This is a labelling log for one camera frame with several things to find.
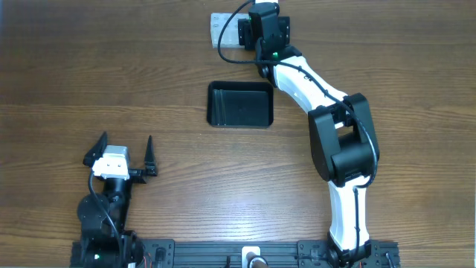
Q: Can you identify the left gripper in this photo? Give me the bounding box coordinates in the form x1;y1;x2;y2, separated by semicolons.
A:
82;130;159;185

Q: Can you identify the clear test tube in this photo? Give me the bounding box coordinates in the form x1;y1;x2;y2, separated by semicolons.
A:
215;89;225;126

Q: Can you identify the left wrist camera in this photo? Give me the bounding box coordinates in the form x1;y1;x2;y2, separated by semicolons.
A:
91;144;132;181

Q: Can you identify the mounting rail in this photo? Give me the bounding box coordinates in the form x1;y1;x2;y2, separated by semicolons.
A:
70;237;401;268

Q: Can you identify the black tray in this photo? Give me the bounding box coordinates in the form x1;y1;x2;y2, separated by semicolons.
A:
206;80;275;130

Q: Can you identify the white test tube rack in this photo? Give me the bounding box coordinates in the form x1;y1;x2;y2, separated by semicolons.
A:
210;13;249;49

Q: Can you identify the black cable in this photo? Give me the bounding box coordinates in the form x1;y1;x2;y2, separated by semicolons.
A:
87;171;123;261
216;0;379;189

